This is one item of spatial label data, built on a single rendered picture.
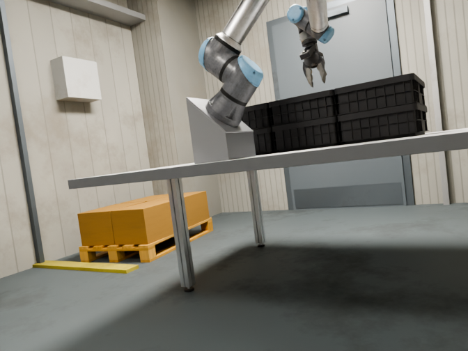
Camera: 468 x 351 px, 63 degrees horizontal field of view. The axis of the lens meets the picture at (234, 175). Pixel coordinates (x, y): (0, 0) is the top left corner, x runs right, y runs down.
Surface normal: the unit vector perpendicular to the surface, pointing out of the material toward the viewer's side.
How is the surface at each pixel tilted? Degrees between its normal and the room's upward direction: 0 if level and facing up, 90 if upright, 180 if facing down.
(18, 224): 90
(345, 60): 90
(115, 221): 90
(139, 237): 90
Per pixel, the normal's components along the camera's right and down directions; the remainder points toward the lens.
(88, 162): 0.86, -0.08
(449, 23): -0.50, 0.11
